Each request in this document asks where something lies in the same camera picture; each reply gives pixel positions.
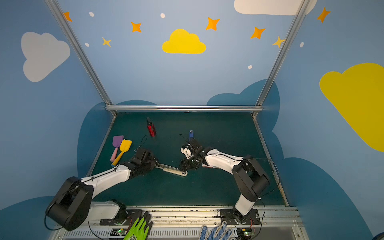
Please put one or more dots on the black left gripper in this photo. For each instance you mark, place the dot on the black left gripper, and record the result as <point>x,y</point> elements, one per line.
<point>152,163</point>

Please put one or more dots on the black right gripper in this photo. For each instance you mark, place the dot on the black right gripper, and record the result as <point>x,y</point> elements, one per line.
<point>186,163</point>

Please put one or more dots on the long metal stapler magazine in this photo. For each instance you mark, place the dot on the long metal stapler magazine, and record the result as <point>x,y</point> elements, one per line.
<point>172,170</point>

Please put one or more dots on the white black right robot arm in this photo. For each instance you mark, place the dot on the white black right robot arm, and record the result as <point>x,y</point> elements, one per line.
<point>249,175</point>

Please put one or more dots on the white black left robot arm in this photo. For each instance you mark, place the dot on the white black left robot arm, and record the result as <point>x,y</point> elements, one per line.
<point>71,205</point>

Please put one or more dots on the yellow spatula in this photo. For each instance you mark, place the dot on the yellow spatula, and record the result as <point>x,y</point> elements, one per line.
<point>124,147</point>

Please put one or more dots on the red metal bottle black cap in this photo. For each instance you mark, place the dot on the red metal bottle black cap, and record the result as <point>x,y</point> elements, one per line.
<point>151,128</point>

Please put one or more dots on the green work glove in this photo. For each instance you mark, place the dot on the green work glove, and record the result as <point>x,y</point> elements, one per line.
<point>141,228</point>

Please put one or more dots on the blue dotted white glove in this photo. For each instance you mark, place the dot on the blue dotted white glove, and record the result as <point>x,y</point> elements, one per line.
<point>222,232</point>

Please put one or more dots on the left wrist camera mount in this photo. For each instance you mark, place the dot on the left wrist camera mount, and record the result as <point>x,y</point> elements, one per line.
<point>143,156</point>

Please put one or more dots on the purple spatula pink handle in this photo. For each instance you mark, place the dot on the purple spatula pink handle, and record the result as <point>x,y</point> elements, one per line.
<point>117,140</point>

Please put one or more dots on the horizontal aluminium back rail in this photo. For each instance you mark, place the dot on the horizontal aluminium back rail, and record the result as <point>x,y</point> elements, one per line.
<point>156,108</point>

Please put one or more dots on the front aluminium base frame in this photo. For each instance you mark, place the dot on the front aluminium base frame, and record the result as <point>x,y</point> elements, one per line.
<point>184,223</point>

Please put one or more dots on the left corner aluminium post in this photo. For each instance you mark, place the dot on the left corner aluminium post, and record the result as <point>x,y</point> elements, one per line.
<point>57,12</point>

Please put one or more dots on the corner aluminium post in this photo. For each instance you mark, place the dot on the corner aluminium post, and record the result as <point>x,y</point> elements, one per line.
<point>57,12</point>
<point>292,32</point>

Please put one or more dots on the right corner aluminium post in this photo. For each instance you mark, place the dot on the right corner aluminium post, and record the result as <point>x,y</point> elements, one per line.
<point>292,32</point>

